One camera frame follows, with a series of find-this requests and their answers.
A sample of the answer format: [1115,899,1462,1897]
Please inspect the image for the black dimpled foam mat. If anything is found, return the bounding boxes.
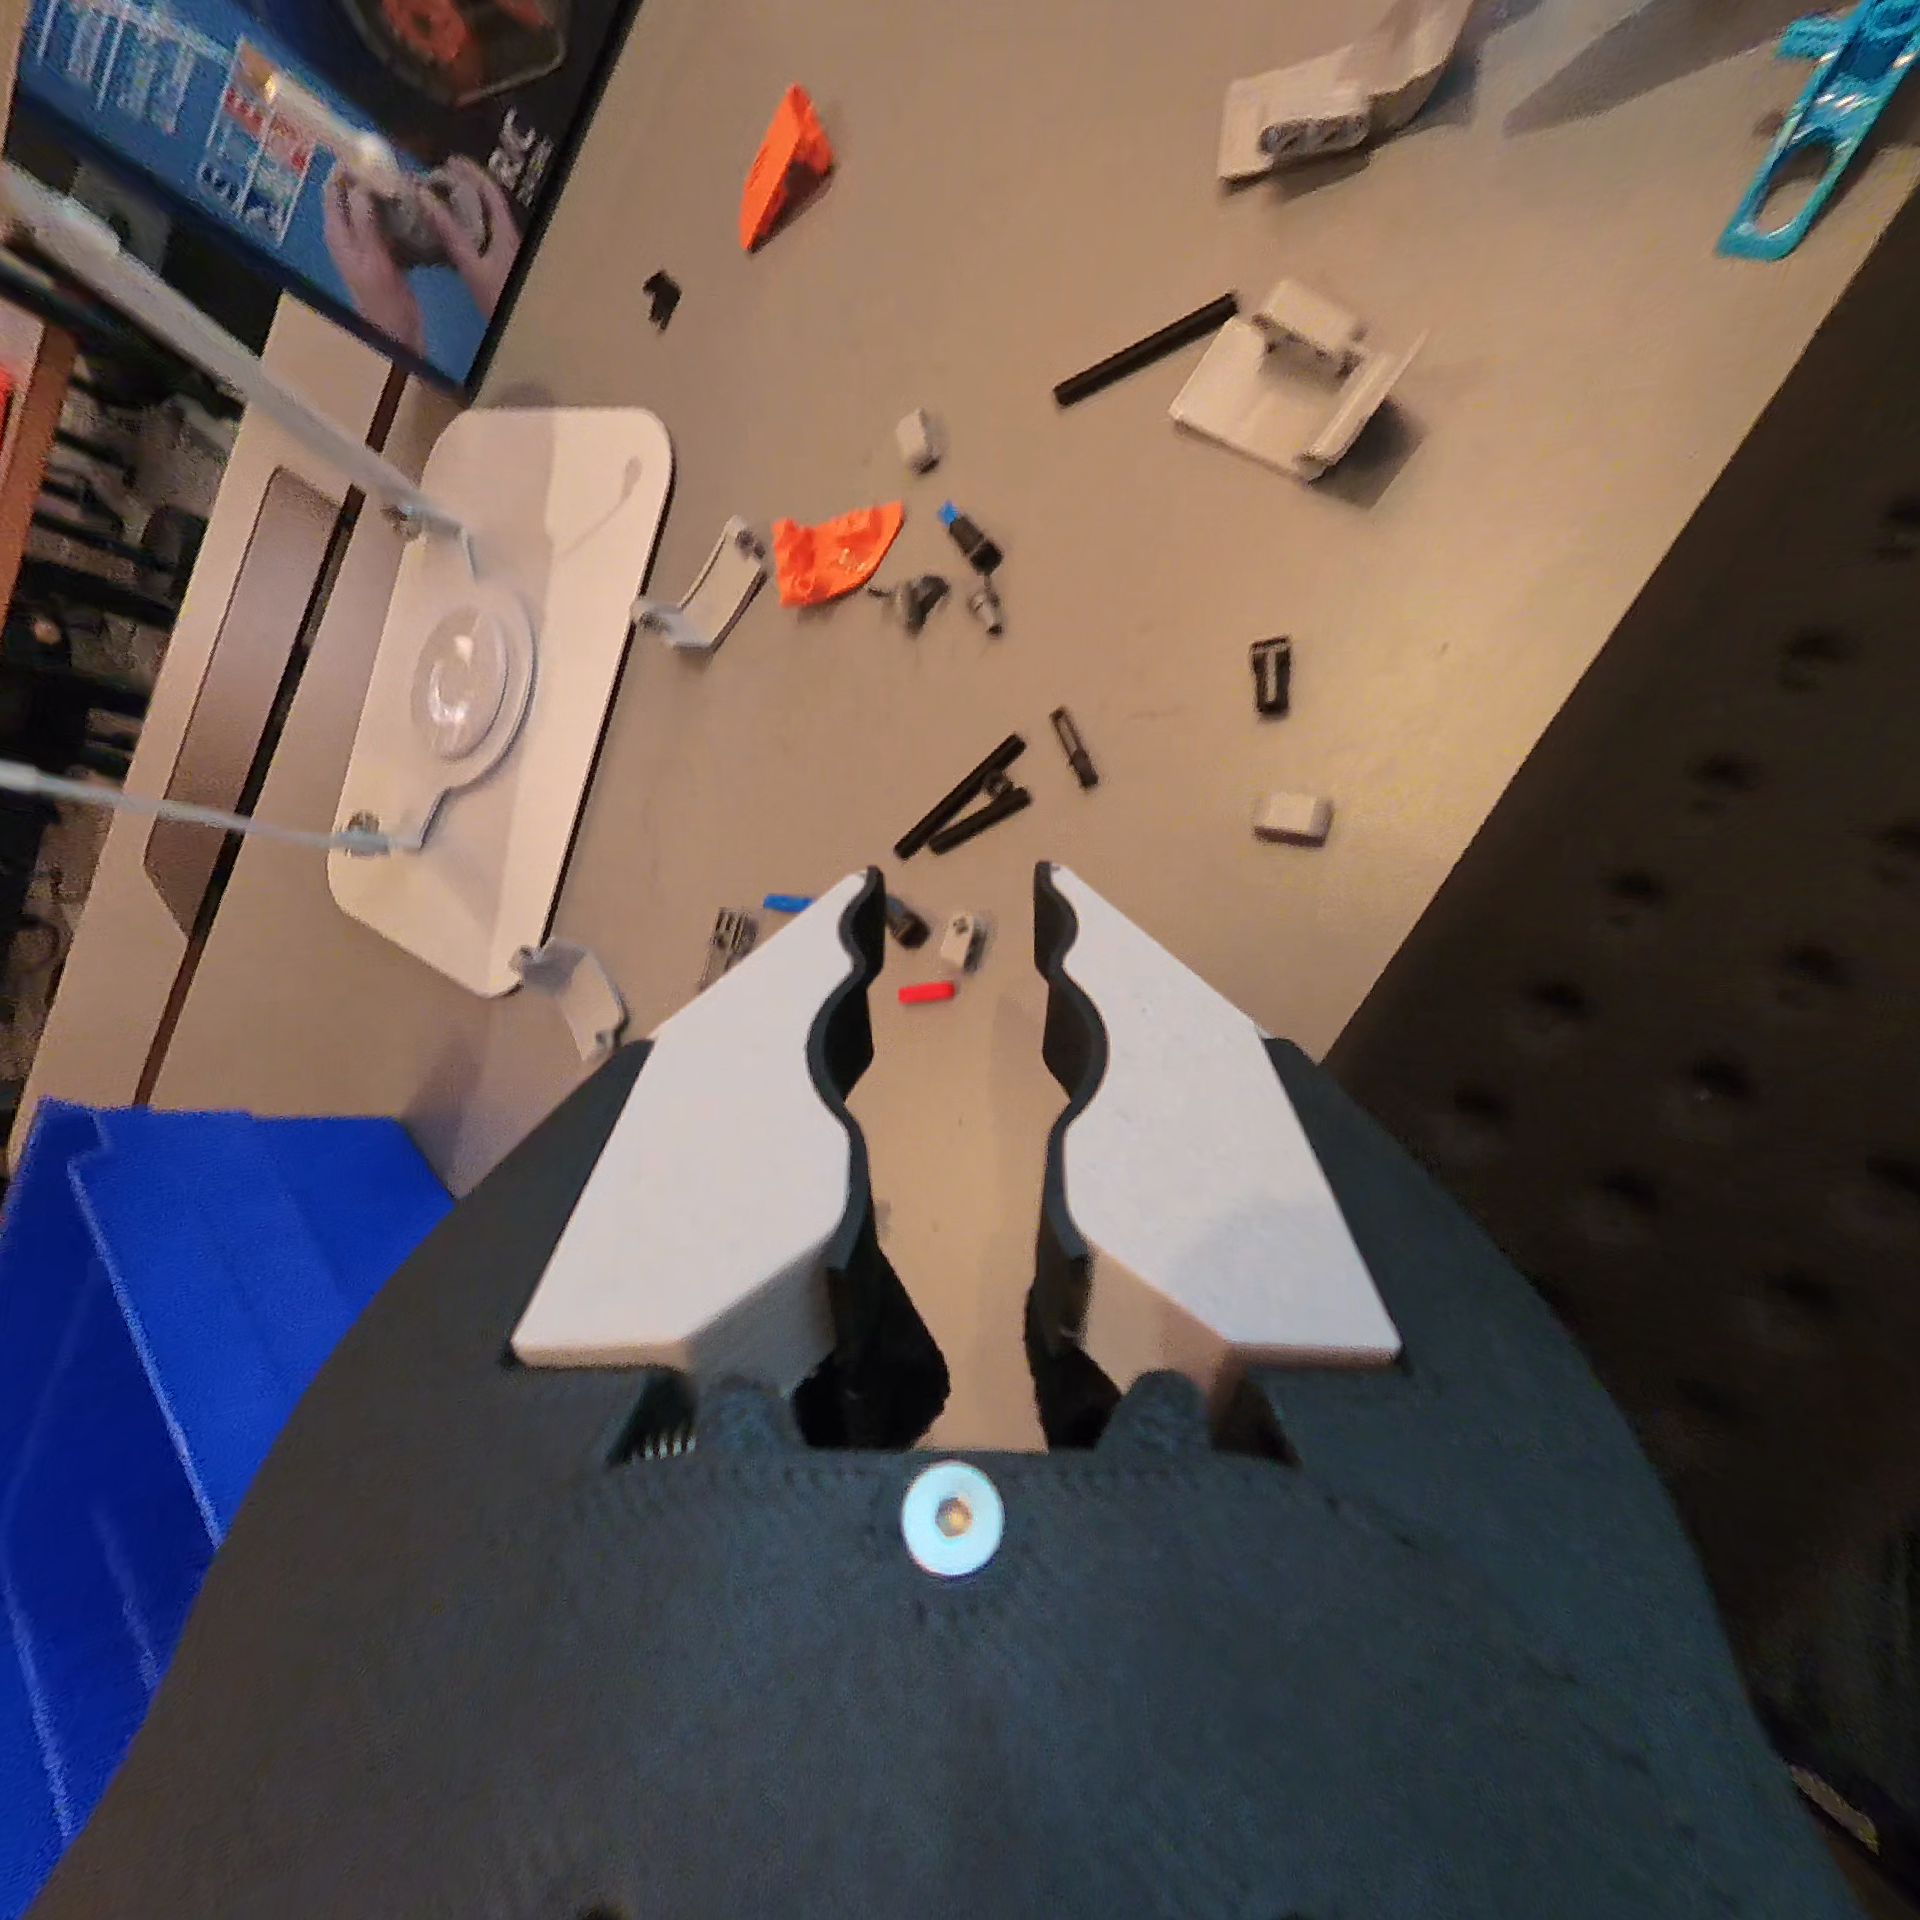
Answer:
[1327,194,1920,1920]

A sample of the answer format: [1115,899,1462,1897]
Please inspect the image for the long black axle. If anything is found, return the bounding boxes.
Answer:
[1052,293,1242,410]

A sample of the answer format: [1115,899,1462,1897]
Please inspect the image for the teal plastic separator tool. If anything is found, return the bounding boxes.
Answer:
[1715,0,1920,264]

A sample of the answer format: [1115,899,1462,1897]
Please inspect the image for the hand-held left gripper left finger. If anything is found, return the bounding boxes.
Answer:
[510,864,889,1400]

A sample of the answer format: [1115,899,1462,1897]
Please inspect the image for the white book stand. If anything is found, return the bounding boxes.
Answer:
[0,156,679,1002]

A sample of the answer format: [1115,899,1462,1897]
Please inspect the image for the toy vehicle product box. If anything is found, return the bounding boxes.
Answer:
[14,0,649,393]

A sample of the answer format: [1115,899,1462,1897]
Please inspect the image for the orange curved brick piece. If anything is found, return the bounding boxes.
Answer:
[739,83,839,254]

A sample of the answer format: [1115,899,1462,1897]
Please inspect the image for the blue plastic storage bin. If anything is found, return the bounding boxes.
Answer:
[0,1094,461,1879]

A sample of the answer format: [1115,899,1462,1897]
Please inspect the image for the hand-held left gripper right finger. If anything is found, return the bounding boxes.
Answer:
[1029,861,1406,1409]

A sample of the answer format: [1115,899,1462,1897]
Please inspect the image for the orange pin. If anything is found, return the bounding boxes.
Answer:
[768,501,909,611]

